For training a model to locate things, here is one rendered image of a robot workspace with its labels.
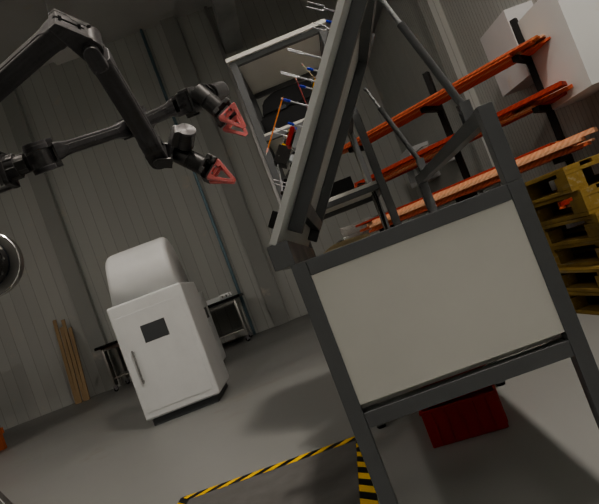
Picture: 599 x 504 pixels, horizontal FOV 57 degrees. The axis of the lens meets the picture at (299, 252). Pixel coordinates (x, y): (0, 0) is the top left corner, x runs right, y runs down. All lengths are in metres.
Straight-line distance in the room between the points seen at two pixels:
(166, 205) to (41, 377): 4.04
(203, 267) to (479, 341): 9.71
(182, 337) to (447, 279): 3.70
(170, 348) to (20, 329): 7.29
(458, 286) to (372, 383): 0.32
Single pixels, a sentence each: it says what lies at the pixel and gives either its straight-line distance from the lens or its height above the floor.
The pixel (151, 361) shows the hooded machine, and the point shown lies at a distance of 4.97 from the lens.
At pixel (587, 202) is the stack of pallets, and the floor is 0.60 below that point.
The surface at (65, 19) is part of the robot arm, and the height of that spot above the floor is 1.52.
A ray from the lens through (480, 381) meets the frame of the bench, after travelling 1.44.
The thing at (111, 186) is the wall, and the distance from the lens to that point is 11.48.
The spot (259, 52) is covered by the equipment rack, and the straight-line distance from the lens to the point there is 2.81.
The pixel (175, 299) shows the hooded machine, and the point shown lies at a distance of 4.88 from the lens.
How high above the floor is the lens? 0.77
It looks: 2 degrees up
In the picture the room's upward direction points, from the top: 21 degrees counter-clockwise
